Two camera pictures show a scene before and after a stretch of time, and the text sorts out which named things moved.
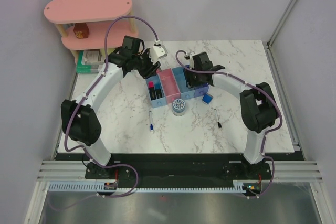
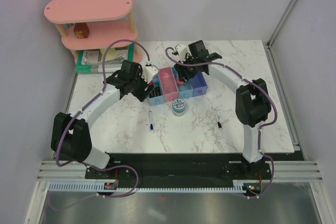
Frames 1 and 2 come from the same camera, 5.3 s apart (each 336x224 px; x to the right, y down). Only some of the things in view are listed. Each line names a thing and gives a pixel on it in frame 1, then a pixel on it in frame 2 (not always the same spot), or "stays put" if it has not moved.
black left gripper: [153, 72] → [143, 94]
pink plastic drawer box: [169, 84] stays put
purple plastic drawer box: [201, 89] stays put
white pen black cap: [218, 123] stays put
